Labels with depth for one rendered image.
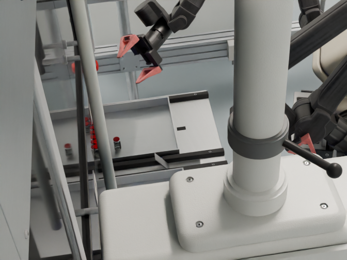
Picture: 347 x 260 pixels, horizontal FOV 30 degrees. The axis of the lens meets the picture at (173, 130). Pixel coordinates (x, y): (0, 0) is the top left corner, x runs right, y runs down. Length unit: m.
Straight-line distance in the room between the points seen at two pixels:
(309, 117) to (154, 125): 0.71
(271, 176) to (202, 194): 0.13
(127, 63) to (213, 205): 2.15
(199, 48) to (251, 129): 2.24
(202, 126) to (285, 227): 1.20
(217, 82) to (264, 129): 2.84
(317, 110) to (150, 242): 0.72
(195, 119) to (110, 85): 1.62
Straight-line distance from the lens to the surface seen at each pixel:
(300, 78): 3.76
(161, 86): 3.70
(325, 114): 1.60
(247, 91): 0.84
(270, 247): 1.01
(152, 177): 1.99
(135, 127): 2.17
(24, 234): 0.70
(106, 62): 3.09
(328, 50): 1.72
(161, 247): 1.00
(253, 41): 0.79
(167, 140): 2.11
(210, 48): 3.11
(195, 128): 2.15
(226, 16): 3.75
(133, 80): 3.19
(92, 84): 1.22
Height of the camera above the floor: 2.36
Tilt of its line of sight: 43 degrees down
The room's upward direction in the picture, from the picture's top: 4 degrees counter-clockwise
